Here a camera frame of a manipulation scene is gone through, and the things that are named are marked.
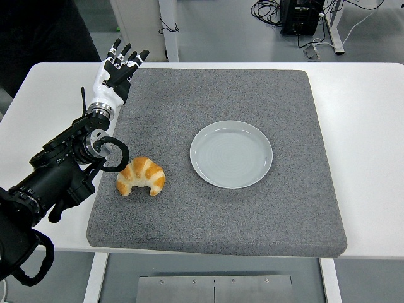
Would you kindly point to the golden croissant bread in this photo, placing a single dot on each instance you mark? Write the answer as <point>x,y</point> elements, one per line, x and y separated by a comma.
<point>142,170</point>

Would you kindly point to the white table leg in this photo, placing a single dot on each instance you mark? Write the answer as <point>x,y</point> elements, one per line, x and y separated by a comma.
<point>331,284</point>
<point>94,277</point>

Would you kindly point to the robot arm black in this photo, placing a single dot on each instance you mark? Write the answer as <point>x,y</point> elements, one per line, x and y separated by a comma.
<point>47,183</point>

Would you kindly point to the white cabinet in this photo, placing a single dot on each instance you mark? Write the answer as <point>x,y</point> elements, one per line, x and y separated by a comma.
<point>139,28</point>

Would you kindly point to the black computer case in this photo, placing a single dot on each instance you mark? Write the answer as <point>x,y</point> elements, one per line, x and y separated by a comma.
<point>300,15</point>

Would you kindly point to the grey felt mat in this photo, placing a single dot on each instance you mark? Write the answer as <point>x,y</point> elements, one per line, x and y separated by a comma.
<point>221,221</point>

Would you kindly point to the grey metal plate with screws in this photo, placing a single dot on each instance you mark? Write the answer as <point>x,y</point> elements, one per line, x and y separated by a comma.
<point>183,290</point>

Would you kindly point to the white column post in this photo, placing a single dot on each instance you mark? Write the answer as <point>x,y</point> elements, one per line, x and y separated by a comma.
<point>170,47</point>

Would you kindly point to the light grey round plate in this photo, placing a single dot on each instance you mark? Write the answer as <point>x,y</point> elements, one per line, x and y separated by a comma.
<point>230,154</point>

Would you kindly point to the person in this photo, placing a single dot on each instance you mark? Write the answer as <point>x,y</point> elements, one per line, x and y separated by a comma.
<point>38,31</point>

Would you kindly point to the white desk leg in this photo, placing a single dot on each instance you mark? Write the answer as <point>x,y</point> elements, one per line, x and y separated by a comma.
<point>335,28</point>

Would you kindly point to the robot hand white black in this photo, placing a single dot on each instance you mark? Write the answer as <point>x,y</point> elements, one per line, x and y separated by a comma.
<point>105,91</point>

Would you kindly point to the clear floor socket cover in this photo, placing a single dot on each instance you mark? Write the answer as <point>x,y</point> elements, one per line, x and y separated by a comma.
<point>312,53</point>

